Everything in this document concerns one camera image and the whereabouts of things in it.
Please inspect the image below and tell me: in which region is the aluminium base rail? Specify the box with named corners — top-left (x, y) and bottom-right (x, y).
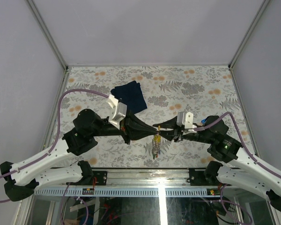
top-left (37, 167), bottom-right (225, 188)

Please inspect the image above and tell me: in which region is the right aluminium frame post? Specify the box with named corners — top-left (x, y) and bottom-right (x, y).
top-left (228, 0), bottom-right (272, 70)

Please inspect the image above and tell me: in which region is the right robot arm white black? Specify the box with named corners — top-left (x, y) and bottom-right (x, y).
top-left (155, 112), bottom-right (281, 212)

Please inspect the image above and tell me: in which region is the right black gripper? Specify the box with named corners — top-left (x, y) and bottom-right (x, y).
top-left (153, 115), bottom-right (214, 144)

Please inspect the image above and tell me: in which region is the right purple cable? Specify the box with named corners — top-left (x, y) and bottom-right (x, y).
top-left (194, 112), bottom-right (281, 225)

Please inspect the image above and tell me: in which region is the left aluminium frame post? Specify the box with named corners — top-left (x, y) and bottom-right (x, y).
top-left (25, 0), bottom-right (68, 71)

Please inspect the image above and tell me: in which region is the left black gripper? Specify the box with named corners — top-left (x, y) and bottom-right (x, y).
top-left (92, 110), bottom-right (159, 145)

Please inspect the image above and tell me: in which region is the folded navy blue cloth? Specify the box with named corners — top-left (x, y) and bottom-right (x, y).
top-left (111, 81), bottom-right (147, 114)

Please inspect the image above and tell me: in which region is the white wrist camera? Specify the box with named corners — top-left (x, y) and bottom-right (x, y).
top-left (176, 112), bottom-right (196, 133)
top-left (106, 94), bottom-right (127, 129)

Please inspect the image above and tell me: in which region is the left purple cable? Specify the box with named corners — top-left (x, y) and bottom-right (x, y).
top-left (0, 89), bottom-right (111, 203)

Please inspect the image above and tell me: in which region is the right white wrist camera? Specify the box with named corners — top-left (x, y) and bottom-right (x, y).
top-left (176, 112), bottom-right (196, 133)

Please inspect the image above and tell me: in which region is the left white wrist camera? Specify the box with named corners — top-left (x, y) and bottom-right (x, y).
top-left (106, 94), bottom-right (127, 129)

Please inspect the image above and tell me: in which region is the purple cable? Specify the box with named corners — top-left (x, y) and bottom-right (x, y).
top-left (194, 112), bottom-right (281, 225)
top-left (0, 89), bottom-right (111, 203)

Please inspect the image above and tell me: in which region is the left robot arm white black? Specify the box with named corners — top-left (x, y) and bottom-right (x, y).
top-left (0, 109), bottom-right (157, 202)

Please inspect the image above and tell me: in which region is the aluminium frame post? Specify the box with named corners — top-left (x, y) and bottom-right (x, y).
top-left (25, 0), bottom-right (68, 71)
top-left (228, 0), bottom-right (272, 70)

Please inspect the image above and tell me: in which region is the keyring with tagged keys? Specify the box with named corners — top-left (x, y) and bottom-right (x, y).
top-left (151, 139), bottom-right (161, 160)

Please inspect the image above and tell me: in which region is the key with yellow tag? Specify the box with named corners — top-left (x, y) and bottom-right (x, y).
top-left (153, 126), bottom-right (161, 144)

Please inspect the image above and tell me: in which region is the slotted white cable duct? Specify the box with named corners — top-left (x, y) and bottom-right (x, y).
top-left (35, 187), bottom-right (214, 197)

